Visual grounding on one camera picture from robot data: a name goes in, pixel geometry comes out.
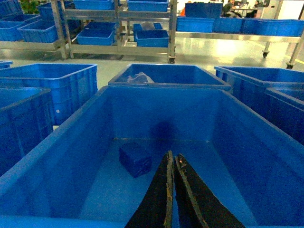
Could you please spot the blue bin behind red bin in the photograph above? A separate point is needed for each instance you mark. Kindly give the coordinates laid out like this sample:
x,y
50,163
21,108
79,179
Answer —
x,y
248,84

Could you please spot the blue bin with red parts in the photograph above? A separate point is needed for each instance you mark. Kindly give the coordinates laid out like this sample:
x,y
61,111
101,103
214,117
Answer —
x,y
285,109

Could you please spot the blue bin behind target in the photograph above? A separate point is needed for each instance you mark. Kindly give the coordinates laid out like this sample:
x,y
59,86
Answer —
x,y
168,76

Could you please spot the blue block part with knob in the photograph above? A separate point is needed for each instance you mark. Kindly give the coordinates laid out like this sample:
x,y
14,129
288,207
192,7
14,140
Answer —
x,y
135,159

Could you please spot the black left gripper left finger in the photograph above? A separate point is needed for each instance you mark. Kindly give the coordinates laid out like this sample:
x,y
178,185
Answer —
x,y
156,208

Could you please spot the rear steel shelf rack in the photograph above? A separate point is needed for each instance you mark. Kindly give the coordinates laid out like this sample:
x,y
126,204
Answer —
x,y
68,46

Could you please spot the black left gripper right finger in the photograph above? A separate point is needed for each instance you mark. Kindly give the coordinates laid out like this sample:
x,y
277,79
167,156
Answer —
x,y
198,207

